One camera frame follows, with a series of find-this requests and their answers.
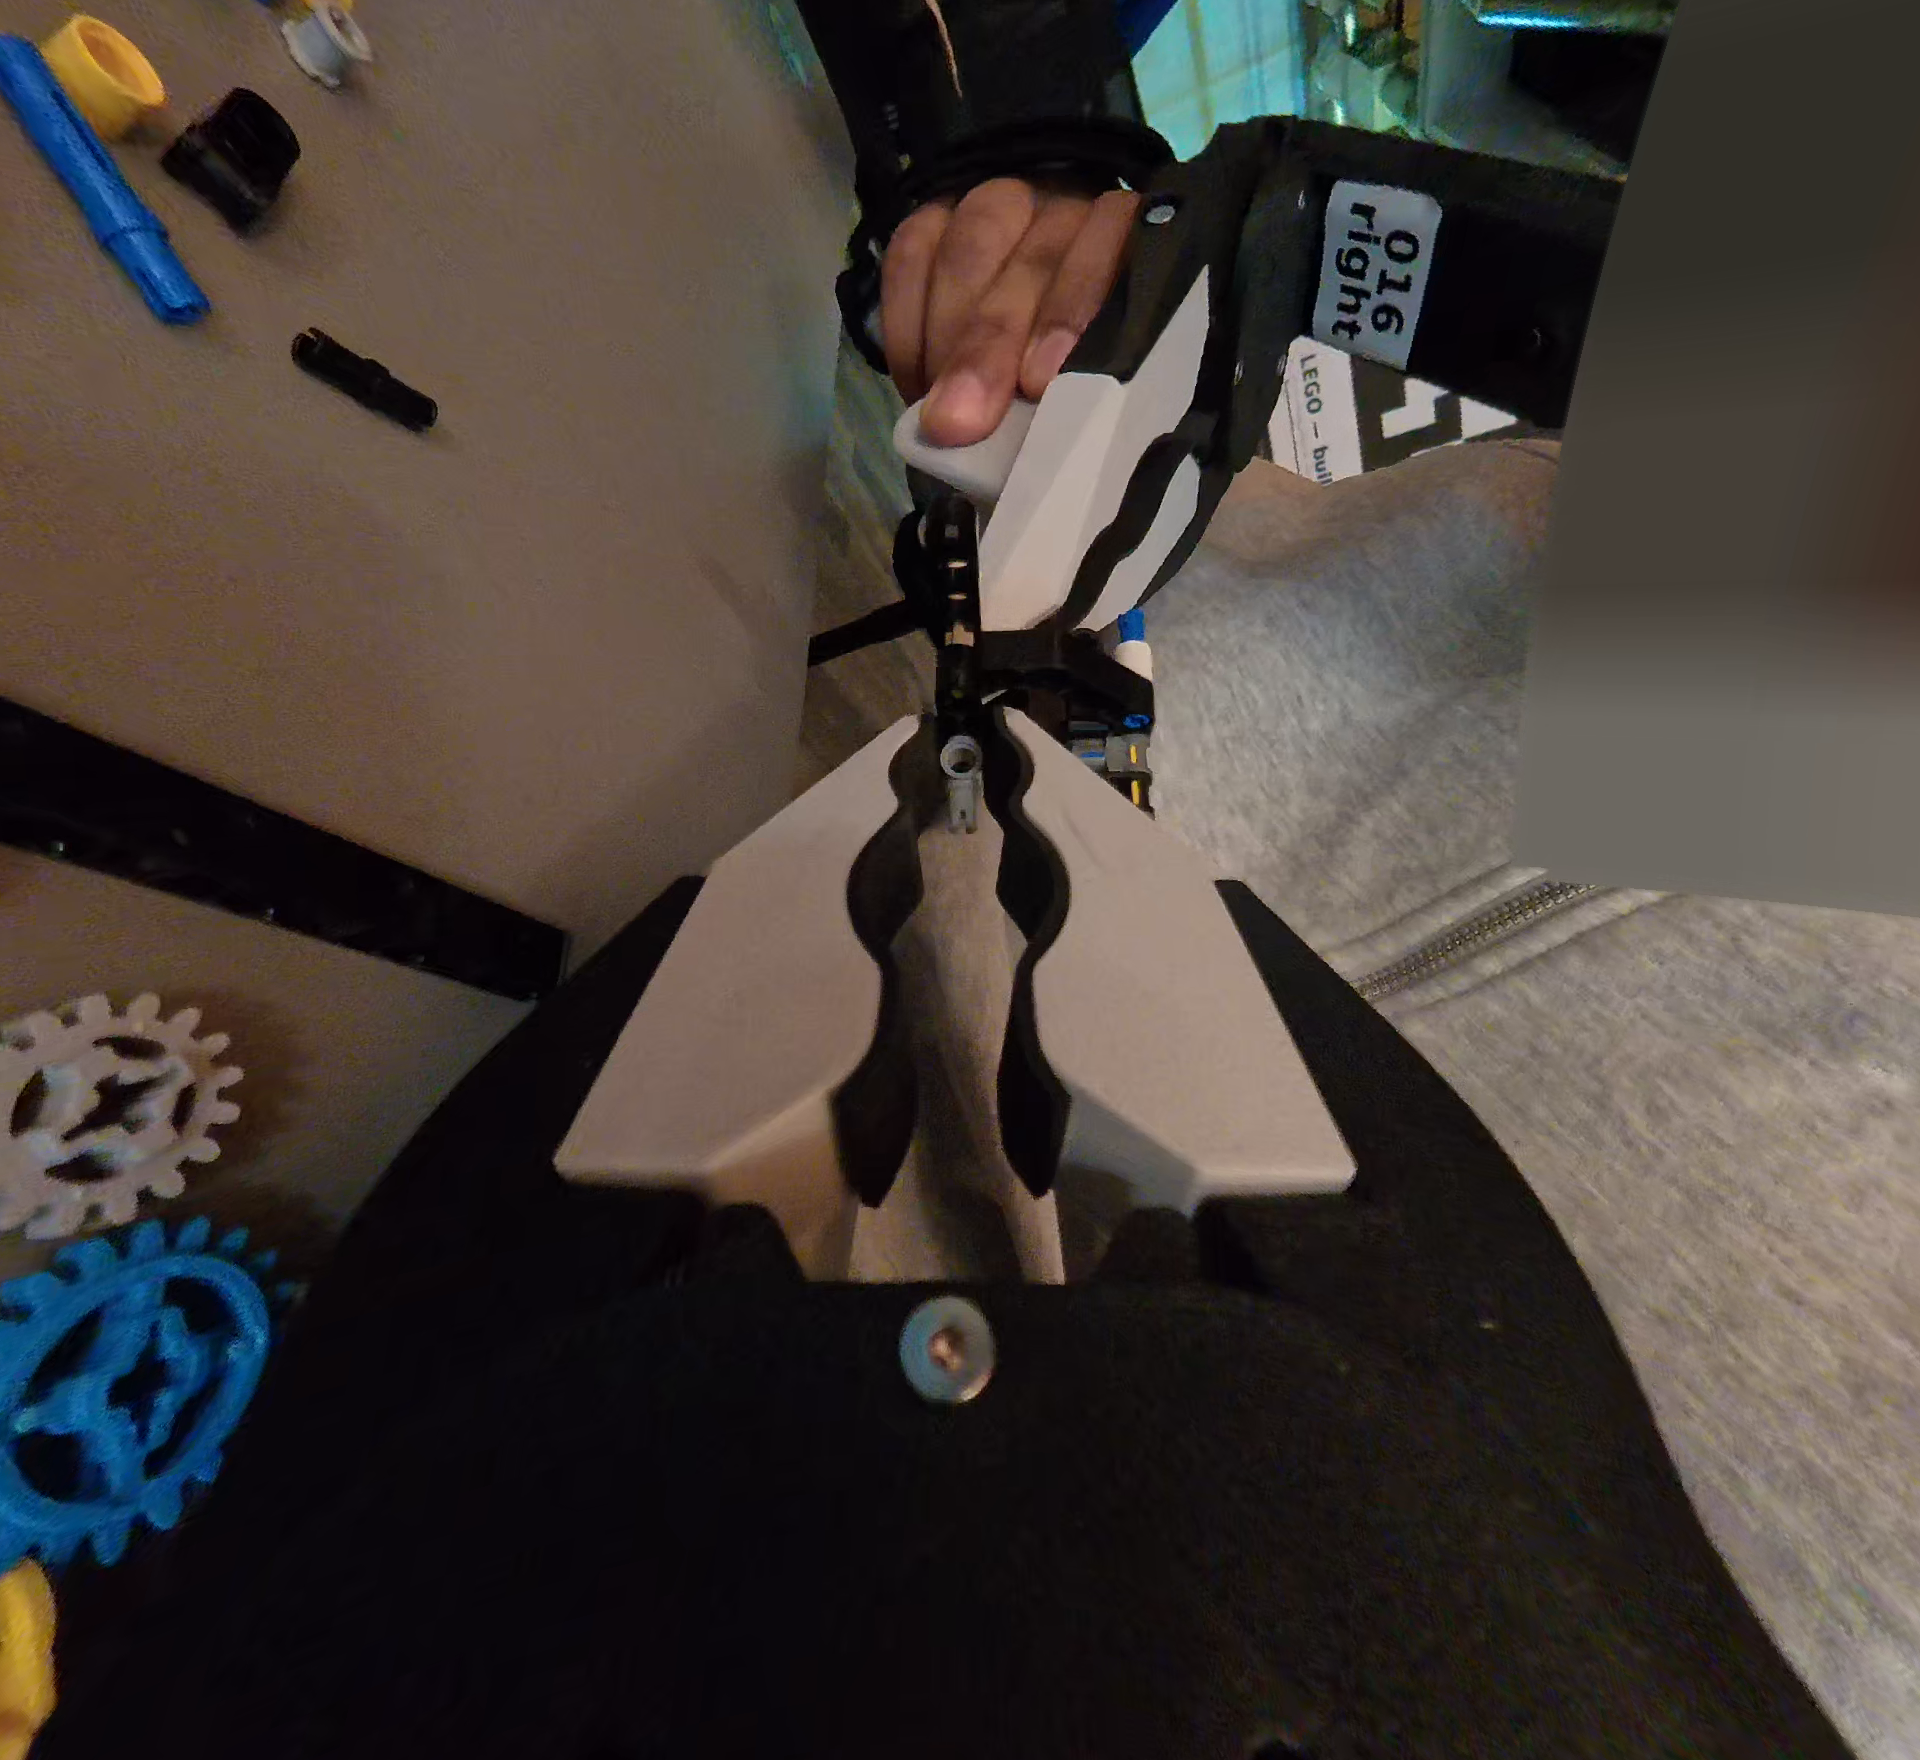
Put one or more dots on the yellow lego piece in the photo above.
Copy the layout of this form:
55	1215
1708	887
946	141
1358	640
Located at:
23	1656

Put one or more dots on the black lego pin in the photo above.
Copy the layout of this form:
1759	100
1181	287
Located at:
365	379

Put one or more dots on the long black lego beam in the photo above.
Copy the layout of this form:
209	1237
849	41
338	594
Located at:
302	876

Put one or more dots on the person's right hand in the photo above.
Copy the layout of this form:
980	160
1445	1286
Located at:
1006	291

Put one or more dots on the black lego connector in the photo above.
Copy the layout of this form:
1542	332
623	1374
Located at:
233	158

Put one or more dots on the blue lego gear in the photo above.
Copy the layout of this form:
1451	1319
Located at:
241	1355

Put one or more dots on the white lego gear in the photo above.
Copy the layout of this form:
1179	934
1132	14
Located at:
189	1148

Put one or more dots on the person's grey hoodie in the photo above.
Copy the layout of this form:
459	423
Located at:
1651	1265

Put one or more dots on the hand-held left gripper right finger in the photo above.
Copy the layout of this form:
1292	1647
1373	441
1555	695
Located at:
1170	1041

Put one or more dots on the blue lego axle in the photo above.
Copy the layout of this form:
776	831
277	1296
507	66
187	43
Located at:
89	186

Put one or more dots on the yellow lego bush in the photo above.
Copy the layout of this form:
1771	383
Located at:
102	73

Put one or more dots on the blue lego pin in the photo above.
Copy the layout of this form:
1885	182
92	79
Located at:
1134	624

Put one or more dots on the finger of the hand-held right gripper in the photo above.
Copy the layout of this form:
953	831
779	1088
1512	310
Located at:
1167	542
1079	484

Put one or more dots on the black lego assembly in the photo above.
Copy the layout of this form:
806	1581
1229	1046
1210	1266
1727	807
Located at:
1035	658

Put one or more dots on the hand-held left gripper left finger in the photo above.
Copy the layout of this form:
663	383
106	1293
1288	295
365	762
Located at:
720	1041

